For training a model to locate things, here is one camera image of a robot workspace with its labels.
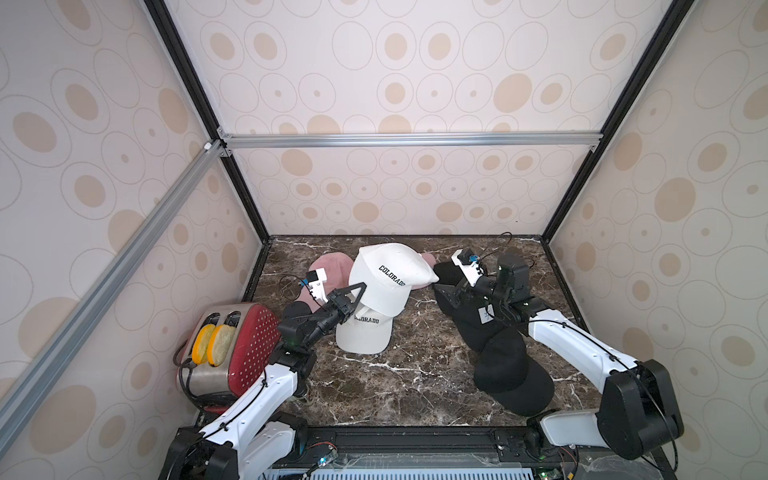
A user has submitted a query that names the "pink baseball cap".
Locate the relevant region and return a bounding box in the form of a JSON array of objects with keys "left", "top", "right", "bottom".
[
  {"left": 297, "top": 252, "right": 353, "bottom": 312},
  {"left": 421, "top": 252, "right": 437, "bottom": 268}
]

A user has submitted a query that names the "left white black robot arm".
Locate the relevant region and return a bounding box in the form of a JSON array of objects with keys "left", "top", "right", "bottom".
[{"left": 159, "top": 282, "right": 367, "bottom": 479}]

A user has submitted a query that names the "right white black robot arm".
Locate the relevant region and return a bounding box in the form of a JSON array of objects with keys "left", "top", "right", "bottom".
[{"left": 432, "top": 249, "right": 684, "bottom": 460}]

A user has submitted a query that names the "black cap with white patch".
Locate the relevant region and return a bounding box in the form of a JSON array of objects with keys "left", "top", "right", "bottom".
[{"left": 435, "top": 296, "right": 524, "bottom": 354}]

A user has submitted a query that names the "black cap rear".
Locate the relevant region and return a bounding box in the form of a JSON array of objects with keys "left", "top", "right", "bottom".
[{"left": 432, "top": 261, "right": 465, "bottom": 300}]

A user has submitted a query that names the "red silver toaster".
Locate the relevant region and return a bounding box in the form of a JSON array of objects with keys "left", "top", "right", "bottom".
[{"left": 174, "top": 303, "right": 280, "bottom": 410}]

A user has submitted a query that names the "black cap front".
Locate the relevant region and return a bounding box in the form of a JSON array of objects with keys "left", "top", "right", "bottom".
[{"left": 473, "top": 327, "right": 555, "bottom": 417}]

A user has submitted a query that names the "right yellow toast slice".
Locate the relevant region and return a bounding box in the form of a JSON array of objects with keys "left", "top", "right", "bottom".
[{"left": 207, "top": 324, "right": 236, "bottom": 367}]

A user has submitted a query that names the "yellow toast slice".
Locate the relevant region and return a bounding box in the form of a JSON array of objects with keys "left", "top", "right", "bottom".
[
  {"left": 207, "top": 324, "right": 236, "bottom": 367},
  {"left": 190, "top": 324, "right": 216, "bottom": 365}
]

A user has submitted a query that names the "left yellow toast slice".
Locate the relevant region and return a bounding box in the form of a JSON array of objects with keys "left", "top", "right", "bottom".
[{"left": 190, "top": 324, "right": 216, "bottom": 365}]

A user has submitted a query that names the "small circuit board with led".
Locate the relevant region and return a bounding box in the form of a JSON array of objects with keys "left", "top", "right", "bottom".
[{"left": 303, "top": 441, "right": 339, "bottom": 478}]

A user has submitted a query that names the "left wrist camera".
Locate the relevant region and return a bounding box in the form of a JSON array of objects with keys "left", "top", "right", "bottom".
[{"left": 303, "top": 268, "right": 327, "bottom": 306}]

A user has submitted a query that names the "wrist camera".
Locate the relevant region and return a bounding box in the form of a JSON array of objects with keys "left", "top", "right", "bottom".
[
  {"left": 451, "top": 248, "right": 485, "bottom": 287},
  {"left": 303, "top": 268, "right": 327, "bottom": 306}
]

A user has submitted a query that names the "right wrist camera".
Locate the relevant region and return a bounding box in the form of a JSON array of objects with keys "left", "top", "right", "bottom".
[{"left": 451, "top": 248, "right": 485, "bottom": 287}]

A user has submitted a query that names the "black toaster power cable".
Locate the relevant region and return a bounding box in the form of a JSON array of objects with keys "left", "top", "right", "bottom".
[{"left": 172, "top": 339, "right": 241, "bottom": 415}]

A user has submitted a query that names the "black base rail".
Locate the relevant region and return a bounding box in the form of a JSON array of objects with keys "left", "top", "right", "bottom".
[{"left": 158, "top": 423, "right": 679, "bottom": 480}]

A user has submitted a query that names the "horizontal aluminium rail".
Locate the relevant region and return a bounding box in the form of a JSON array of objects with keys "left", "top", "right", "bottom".
[{"left": 216, "top": 130, "right": 603, "bottom": 154}]

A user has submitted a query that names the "left diagonal aluminium rail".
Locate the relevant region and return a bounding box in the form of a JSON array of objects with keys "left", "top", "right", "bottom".
[{"left": 1, "top": 140, "right": 225, "bottom": 455}]

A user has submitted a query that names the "black right frame post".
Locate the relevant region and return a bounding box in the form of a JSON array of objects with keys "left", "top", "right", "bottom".
[{"left": 541, "top": 0, "right": 695, "bottom": 244}]

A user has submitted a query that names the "black frame post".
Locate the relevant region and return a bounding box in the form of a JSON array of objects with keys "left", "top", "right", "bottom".
[
  {"left": 142, "top": 0, "right": 271, "bottom": 244},
  {"left": 541, "top": 0, "right": 695, "bottom": 244}
]

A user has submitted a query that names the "black left frame post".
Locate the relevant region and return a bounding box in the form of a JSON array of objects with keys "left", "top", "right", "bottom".
[{"left": 142, "top": 0, "right": 271, "bottom": 244}]

